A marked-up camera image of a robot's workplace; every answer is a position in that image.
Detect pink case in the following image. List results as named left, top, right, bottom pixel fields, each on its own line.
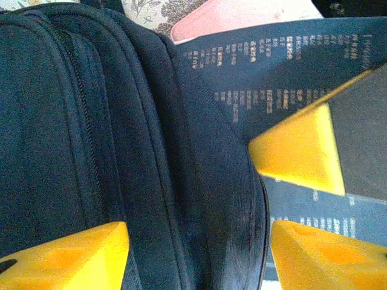
left=170, top=0, right=321, bottom=46

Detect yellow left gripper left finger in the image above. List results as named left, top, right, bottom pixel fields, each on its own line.
left=0, top=222, right=131, bottom=290

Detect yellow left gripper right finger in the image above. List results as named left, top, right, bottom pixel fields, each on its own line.
left=270, top=219, right=387, bottom=290

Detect blue book with gold text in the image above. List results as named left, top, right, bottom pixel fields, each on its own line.
left=175, top=16, right=387, bottom=285

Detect navy blue backpack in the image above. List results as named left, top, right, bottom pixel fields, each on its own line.
left=0, top=4, right=270, bottom=290

